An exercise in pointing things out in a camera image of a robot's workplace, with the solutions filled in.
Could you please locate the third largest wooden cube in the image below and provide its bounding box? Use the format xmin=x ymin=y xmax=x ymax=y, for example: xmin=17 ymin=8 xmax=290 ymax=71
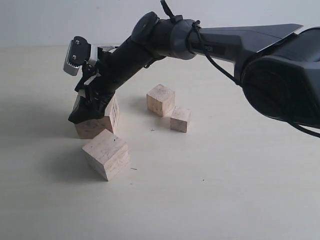
xmin=146 ymin=84 xmax=176 ymax=117

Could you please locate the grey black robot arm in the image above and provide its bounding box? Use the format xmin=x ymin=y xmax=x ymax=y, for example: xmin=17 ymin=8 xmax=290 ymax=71
xmin=63 ymin=12 xmax=320 ymax=128

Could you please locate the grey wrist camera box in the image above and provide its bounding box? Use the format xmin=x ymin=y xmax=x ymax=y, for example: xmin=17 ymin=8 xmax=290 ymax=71
xmin=63 ymin=36 xmax=98 ymax=76

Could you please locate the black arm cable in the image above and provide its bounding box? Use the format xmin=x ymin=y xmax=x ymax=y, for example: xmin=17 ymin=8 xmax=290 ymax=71
xmin=159 ymin=0 xmax=320 ymax=138

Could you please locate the smallest wooden cube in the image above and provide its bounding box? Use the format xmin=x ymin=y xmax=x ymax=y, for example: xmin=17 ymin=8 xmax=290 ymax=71
xmin=170 ymin=106 xmax=191 ymax=133

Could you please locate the second largest wooden cube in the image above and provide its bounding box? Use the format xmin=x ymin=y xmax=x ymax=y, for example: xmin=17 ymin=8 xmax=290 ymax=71
xmin=82 ymin=129 xmax=130 ymax=182

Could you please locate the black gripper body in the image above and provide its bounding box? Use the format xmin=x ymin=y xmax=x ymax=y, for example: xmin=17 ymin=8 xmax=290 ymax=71
xmin=74 ymin=37 xmax=165 ymax=103

